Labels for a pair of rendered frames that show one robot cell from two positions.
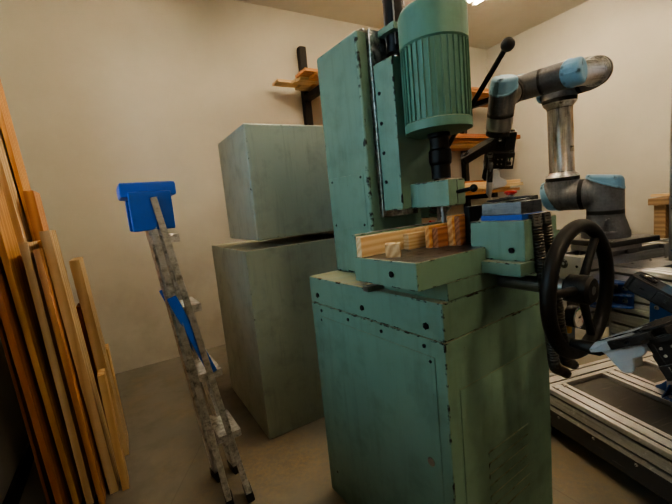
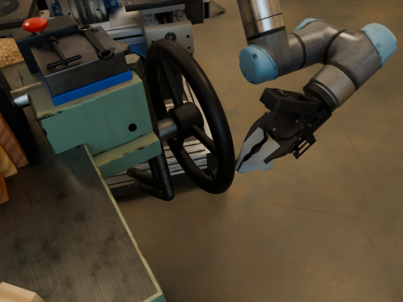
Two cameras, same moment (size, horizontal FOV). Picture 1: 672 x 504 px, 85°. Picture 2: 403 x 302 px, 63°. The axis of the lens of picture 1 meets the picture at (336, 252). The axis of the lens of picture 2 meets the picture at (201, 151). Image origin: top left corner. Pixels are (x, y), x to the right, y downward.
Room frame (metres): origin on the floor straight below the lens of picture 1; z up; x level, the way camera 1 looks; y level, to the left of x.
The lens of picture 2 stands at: (0.67, -0.05, 1.19)
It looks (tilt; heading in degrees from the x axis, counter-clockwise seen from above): 46 degrees down; 275
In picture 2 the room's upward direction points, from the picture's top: 4 degrees counter-clockwise
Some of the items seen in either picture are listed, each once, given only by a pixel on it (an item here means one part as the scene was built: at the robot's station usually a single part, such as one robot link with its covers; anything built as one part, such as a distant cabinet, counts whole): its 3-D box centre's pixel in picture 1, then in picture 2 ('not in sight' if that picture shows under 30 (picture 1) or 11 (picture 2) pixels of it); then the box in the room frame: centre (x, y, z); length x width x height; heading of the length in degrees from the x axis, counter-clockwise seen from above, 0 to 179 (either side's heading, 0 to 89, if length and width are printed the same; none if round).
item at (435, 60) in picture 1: (435, 73); not in sight; (1.02, -0.31, 1.35); 0.18 x 0.18 x 0.31
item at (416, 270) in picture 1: (482, 253); (38, 145); (0.94, -0.38, 0.87); 0.61 x 0.30 x 0.06; 123
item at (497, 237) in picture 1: (512, 236); (86, 99); (0.87, -0.42, 0.91); 0.15 x 0.14 x 0.09; 123
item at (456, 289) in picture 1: (465, 271); not in sight; (0.97, -0.34, 0.82); 0.40 x 0.21 x 0.04; 123
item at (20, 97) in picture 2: (489, 222); (32, 94); (0.92, -0.39, 0.95); 0.09 x 0.07 x 0.09; 123
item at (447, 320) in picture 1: (416, 286); not in sight; (1.13, -0.24, 0.76); 0.57 x 0.45 x 0.09; 33
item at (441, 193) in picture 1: (437, 196); not in sight; (1.04, -0.30, 1.03); 0.14 x 0.07 x 0.09; 33
